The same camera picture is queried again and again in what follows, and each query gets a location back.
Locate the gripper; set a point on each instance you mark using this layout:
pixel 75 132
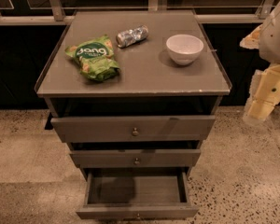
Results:
pixel 275 36

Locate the grey bottom drawer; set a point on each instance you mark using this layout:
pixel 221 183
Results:
pixel 137 193

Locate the grey drawer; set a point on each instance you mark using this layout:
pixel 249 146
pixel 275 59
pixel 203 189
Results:
pixel 132 129
pixel 137 193
pixel 135 158

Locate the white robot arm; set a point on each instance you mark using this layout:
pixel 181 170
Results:
pixel 269 40

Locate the grey drawer cabinet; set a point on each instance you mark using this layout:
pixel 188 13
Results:
pixel 149 82

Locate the grey middle drawer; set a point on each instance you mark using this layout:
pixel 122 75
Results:
pixel 135 158

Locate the grey top drawer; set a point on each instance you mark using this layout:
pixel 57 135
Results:
pixel 132 129

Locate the white bowl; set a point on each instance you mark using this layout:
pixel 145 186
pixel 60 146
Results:
pixel 184 49

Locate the silver crushed can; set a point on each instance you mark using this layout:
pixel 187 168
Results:
pixel 131 36

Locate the green snack bag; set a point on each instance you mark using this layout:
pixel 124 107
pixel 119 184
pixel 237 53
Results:
pixel 95 58

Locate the metal railing frame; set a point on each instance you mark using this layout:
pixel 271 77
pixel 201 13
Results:
pixel 41 12

